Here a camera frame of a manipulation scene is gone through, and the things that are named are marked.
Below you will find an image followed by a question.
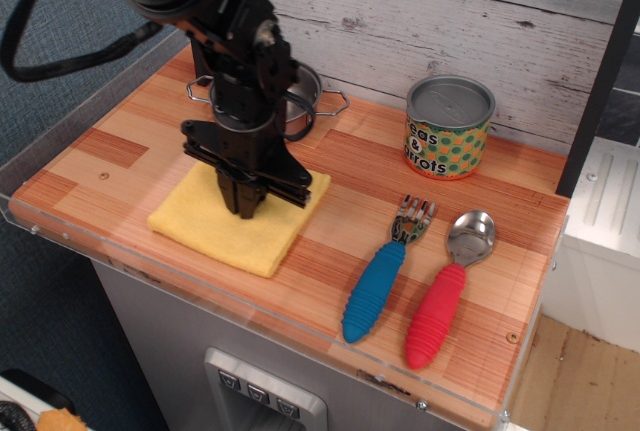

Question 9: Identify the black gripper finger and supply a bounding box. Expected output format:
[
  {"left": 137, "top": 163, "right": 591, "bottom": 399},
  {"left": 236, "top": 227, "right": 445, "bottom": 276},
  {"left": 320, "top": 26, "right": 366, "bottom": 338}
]
[
  {"left": 238, "top": 181, "right": 267, "bottom": 219},
  {"left": 216, "top": 170, "right": 240, "bottom": 214}
]

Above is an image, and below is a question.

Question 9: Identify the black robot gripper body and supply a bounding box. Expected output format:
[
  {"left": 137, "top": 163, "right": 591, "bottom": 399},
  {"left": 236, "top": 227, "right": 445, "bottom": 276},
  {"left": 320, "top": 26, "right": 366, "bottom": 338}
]
[{"left": 180, "top": 76, "right": 314, "bottom": 210}]

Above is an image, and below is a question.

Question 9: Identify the yellow cloth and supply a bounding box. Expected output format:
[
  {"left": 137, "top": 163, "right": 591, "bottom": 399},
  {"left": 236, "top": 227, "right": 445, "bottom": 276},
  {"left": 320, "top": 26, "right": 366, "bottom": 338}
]
[{"left": 147, "top": 163, "right": 331, "bottom": 278}]

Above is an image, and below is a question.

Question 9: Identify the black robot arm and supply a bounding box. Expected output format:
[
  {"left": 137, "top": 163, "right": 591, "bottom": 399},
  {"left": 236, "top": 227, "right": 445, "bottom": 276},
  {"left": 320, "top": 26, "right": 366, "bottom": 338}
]
[{"left": 124, "top": 0, "right": 312, "bottom": 219}]

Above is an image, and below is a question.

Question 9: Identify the small steel pot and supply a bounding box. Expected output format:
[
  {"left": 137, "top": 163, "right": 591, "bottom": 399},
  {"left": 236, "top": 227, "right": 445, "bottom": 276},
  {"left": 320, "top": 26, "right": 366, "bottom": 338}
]
[{"left": 181, "top": 63, "right": 350, "bottom": 143}]

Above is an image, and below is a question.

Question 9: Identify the grey toy fridge cabinet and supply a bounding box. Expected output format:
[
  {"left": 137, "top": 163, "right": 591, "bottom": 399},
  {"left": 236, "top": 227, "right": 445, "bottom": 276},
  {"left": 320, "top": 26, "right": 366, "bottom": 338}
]
[{"left": 94, "top": 262, "right": 509, "bottom": 430}]

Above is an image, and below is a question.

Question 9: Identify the peas and carrots can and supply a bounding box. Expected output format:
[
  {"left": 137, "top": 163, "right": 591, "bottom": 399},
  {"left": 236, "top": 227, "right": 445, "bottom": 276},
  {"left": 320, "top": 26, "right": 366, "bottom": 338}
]
[{"left": 404, "top": 75, "right": 496, "bottom": 181}]

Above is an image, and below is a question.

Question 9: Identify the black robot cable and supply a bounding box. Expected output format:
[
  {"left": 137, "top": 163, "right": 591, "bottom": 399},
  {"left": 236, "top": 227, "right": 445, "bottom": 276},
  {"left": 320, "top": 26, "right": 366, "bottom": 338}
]
[{"left": 272, "top": 93, "right": 317, "bottom": 143}]

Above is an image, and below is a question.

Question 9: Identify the black vertical post left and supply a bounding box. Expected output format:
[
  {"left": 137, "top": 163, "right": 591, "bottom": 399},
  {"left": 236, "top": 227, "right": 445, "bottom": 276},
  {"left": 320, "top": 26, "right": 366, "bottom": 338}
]
[{"left": 190, "top": 39, "right": 211, "bottom": 78}]

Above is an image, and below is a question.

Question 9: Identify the black vertical post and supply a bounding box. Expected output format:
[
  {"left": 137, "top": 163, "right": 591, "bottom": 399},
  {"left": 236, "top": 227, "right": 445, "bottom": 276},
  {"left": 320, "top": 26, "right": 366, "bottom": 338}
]
[
  {"left": 190, "top": 39, "right": 211, "bottom": 78},
  {"left": 556, "top": 0, "right": 639, "bottom": 198}
]

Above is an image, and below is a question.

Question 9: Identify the clear acrylic guard rail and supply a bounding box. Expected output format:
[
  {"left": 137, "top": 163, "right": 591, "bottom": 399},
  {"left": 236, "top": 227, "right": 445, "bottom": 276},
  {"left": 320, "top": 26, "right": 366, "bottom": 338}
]
[{"left": 2, "top": 35, "right": 568, "bottom": 409}]

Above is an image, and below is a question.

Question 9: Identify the blue handled fork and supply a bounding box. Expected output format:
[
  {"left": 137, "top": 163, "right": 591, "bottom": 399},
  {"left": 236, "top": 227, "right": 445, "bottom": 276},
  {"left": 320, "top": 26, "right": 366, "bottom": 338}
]
[{"left": 341, "top": 195, "right": 436, "bottom": 343}]

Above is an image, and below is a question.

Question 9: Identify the red handled spoon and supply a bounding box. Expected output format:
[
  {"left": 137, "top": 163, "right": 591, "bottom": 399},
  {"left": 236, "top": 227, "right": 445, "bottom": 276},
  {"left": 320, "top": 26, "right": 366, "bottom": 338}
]
[{"left": 404, "top": 210, "right": 496, "bottom": 370}]

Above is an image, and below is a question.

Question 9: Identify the black braided cable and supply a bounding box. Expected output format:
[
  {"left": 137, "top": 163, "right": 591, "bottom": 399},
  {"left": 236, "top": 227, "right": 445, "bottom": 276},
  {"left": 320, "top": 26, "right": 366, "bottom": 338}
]
[{"left": 0, "top": 0, "right": 164, "bottom": 84}]

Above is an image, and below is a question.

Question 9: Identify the black vertical post right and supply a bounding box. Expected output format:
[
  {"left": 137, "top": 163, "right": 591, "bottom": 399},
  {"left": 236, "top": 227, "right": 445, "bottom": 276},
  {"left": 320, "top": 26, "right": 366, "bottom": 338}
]
[{"left": 556, "top": 0, "right": 639, "bottom": 198}]

